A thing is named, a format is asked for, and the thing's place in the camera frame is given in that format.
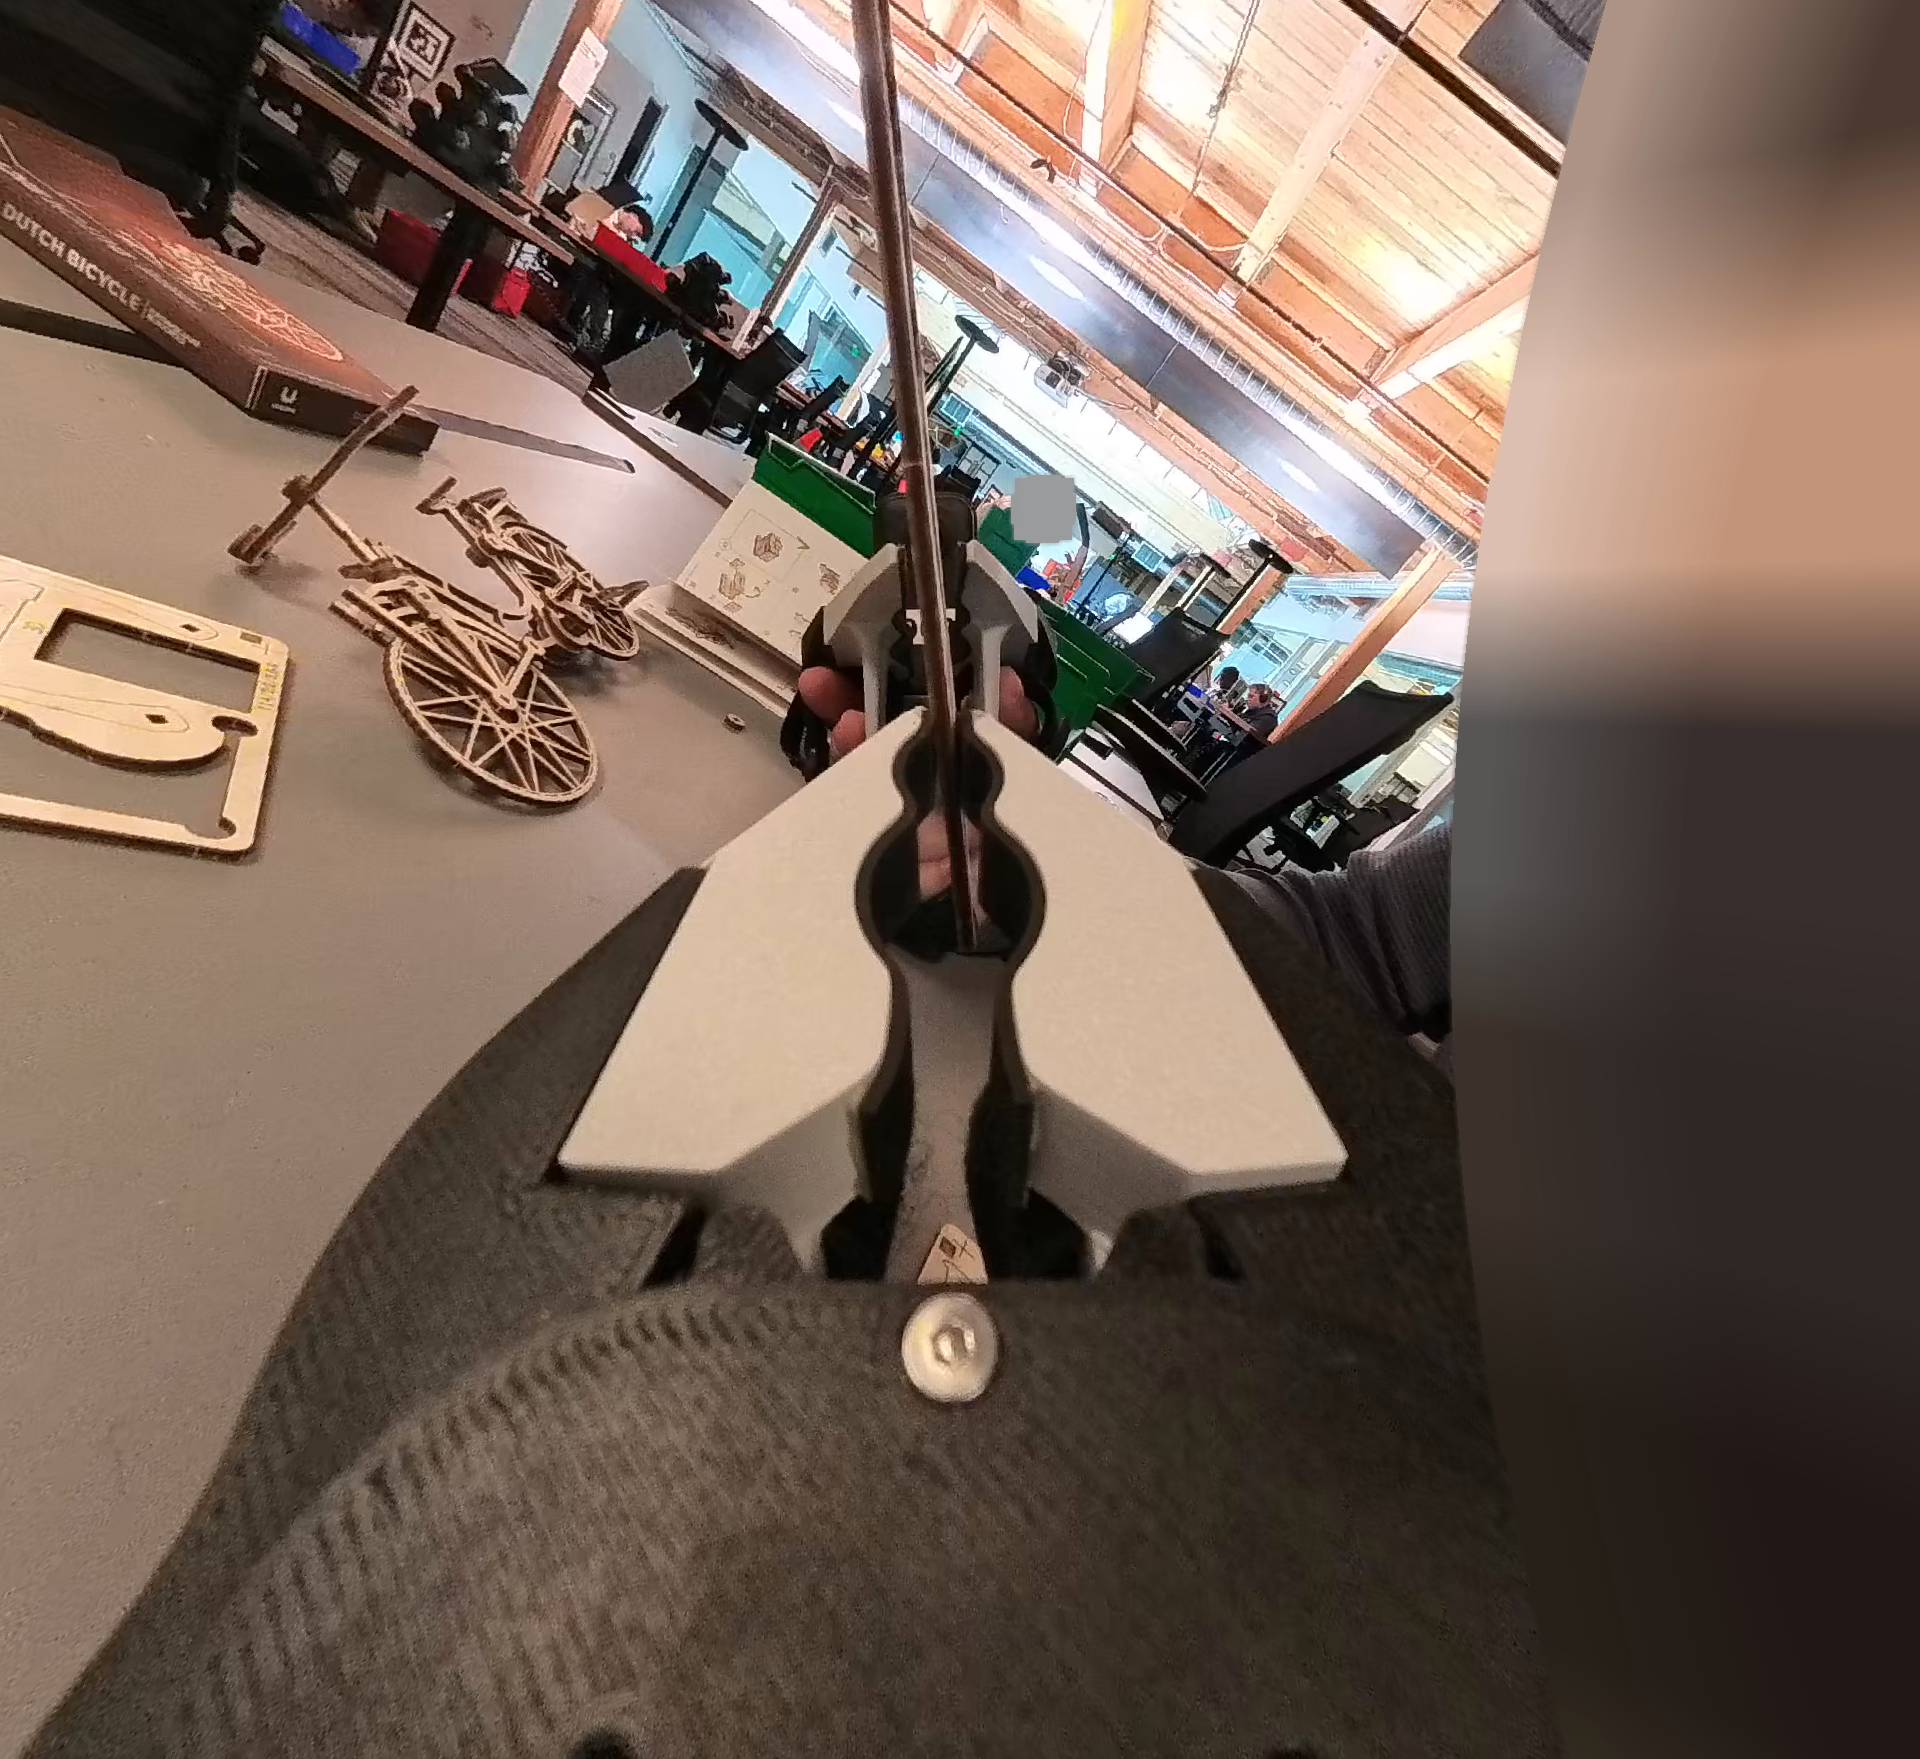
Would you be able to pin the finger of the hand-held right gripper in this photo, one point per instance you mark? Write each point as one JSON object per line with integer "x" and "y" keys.
{"x": 877, "y": 620}
{"x": 997, "y": 613}

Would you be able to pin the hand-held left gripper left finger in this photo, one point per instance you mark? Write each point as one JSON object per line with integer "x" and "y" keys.
{"x": 734, "y": 1040}

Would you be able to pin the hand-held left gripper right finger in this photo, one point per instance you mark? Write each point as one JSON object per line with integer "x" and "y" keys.
{"x": 1170, "y": 1054}

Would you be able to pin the wooden parts sheet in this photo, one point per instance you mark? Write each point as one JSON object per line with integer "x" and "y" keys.
{"x": 899, "y": 290}

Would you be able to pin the person's right forearm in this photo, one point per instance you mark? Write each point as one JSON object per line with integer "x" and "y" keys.
{"x": 1349, "y": 905}

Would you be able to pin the wooden bicycle model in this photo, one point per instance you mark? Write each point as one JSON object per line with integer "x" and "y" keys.
{"x": 488, "y": 721}

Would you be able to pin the brown model kit box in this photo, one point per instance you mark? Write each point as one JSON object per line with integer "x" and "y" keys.
{"x": 149, "y": 275}

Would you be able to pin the person's right hand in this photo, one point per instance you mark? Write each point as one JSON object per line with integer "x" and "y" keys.
{"x": 851, "y": 737}

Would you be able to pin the white instruction booklet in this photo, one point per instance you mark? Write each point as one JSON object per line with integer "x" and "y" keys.
{"x": 765, "y": 573}

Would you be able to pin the green plastic bin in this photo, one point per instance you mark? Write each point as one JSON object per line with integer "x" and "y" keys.
{"x": 810, "y": 494}

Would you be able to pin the stack of wooden sheets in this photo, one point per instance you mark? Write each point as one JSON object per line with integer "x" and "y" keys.
{"x": 705, "y": 647}

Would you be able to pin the black office chair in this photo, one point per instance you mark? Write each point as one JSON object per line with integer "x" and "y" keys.
{"x": 1349, "y": 740}

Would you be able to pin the wooden stick assembly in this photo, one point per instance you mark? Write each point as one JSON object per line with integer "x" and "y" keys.
{"x": 323, "y": 477}

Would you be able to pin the long dark work table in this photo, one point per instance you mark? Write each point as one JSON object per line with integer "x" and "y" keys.
{"x": 390, "y": 133}

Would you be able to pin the white printed tag sign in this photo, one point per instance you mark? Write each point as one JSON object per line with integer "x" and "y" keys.
{"x": 424, "y": 40}

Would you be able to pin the wooden cutout frame sheet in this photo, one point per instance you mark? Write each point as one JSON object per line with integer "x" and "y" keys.
{"x": 90, "y": 728}

